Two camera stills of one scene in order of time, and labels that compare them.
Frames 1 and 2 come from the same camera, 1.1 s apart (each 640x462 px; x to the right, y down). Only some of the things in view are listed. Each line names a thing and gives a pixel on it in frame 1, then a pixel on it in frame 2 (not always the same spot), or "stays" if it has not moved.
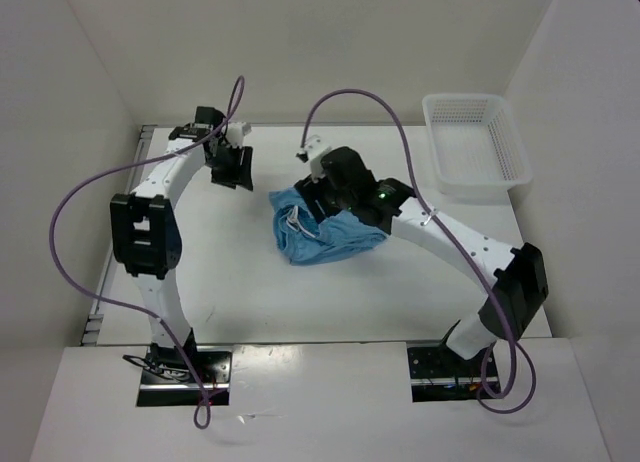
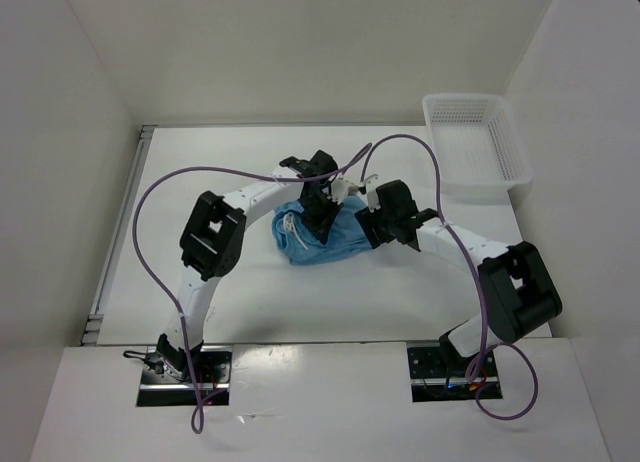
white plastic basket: x=476 y=146 stays
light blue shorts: x=304 y=239 stays
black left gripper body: x=226 y=167 -> x=318 y=210
